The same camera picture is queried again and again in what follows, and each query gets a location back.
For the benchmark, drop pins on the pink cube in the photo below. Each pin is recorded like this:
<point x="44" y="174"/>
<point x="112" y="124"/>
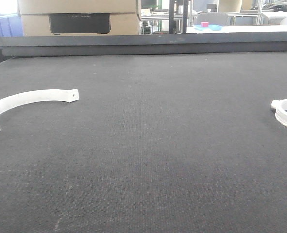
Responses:
<point x="204" y="24"/>

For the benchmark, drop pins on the blue bin far left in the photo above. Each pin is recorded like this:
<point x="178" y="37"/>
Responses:
<point x="10" y="25"/>

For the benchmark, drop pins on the light blue tray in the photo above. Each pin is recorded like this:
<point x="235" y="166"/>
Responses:
<point x="212" y="27"/>

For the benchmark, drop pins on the cardboard box with black insert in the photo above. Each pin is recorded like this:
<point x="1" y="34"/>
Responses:
<point x="80" y="17"/>

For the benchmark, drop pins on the grey office chair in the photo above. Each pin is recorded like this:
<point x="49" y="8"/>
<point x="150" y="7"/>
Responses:
<point x="217" y="18"/>

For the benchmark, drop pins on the black vertical post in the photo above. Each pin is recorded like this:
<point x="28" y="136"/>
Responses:
<point x="178" y="10"/>

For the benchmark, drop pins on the large white curved pipe clamp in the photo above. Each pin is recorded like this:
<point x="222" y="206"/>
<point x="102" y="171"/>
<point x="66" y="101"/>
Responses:
<point x="24" y="98"/>

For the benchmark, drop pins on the dark grey table edge board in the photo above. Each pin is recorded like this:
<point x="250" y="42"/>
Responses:
<point x="189" y="43"/>

